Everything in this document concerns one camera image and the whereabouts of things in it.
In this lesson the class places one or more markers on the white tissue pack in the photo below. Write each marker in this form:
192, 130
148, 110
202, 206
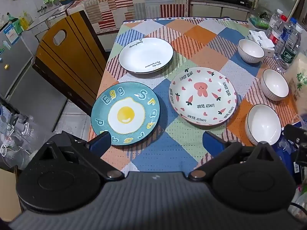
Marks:
260, 40

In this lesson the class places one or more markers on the grey refrigerator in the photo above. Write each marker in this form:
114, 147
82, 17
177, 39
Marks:
36, 100

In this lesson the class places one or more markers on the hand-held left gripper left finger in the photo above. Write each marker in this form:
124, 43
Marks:
101, 141

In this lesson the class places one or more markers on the green detergent bottle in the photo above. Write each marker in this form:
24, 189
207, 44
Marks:
13, 23

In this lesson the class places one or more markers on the white plate with pink bunny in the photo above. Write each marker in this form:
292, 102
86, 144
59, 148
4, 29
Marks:
202, 95

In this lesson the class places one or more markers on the yellow detergent bottle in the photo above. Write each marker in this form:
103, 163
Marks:
25, 21

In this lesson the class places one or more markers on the clear rice bag with spout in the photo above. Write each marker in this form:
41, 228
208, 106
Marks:
298, 86

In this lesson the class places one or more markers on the water bottle with green label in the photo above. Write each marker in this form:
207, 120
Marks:
289, 54

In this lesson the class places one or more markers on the teal fried egg plate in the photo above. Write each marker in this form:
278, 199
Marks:
125, 113

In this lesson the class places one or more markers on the white kitchen cabinet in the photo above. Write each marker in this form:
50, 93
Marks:
230, 12

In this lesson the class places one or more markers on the green plastic basket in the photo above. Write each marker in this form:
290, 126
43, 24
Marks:
259, 21

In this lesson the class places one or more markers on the white ribbed bowl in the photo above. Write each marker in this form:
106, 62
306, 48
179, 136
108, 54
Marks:
250, 50
262, 127
274, 83

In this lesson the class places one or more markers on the cardboard box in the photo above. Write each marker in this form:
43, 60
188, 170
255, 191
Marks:
8, 191

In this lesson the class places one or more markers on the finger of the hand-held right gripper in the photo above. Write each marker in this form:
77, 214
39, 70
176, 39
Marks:
293, 133

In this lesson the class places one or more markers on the pile of clear plastic bags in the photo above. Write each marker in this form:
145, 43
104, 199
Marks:
16, 134

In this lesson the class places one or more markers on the brown wooden chair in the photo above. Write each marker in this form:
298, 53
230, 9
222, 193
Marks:
72, 64

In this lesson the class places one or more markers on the checked patchwork tablecloth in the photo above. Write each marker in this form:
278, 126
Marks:
182, 148

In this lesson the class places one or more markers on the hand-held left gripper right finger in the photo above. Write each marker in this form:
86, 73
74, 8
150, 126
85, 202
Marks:
213, 144

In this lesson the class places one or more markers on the water bottle with blue label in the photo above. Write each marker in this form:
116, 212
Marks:
287, 34

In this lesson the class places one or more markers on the metal faucet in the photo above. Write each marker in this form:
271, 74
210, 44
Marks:
42, 8

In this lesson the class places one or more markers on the white plate with black rim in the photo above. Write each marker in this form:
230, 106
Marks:
146, 55

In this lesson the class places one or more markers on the blue bag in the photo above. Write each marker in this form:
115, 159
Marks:
286, 158

